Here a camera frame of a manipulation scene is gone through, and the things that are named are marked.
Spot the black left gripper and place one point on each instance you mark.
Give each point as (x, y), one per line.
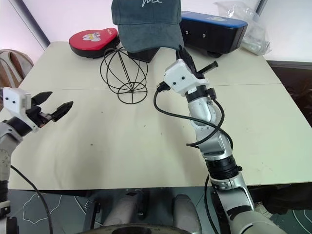
(40, 117)

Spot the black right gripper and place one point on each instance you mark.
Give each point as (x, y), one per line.
(198, 74)

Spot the dark teal baseball cap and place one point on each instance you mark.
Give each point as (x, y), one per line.
(148, 26)

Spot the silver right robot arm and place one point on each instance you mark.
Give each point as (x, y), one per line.
(215, 146)

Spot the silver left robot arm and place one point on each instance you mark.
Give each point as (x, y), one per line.
(5, 156)

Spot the black block under cap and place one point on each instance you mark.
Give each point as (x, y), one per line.
(143, 55)

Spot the blue and black box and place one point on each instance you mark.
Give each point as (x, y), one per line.
(209, 34)

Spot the brown wooden chair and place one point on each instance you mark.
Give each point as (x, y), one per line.
(12, 65)

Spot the clear plastic bag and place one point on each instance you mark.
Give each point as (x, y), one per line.
(256, 31)

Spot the red and black pad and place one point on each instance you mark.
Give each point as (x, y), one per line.
(92, 40)

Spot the dark furniture beside table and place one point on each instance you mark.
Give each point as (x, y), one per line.
(297, 85)

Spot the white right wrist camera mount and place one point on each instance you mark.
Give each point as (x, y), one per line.
(179, 76)

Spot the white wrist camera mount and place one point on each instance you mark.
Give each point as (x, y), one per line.
(14, 100)
(179, 76)

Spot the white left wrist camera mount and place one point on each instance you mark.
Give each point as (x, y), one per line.
(14, 100)

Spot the grey wall post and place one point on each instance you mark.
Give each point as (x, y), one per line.
(34, 26)

